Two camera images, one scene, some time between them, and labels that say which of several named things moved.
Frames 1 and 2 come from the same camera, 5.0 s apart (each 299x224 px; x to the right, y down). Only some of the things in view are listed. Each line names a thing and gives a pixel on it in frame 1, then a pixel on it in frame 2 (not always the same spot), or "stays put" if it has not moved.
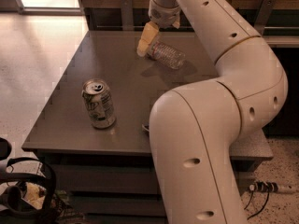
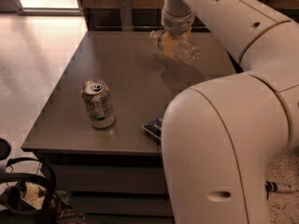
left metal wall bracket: (127, 14) stays put
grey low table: (106, 175) stays put
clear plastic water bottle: (165, 54) -> (186, 51)
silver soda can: (99, 103) stays put
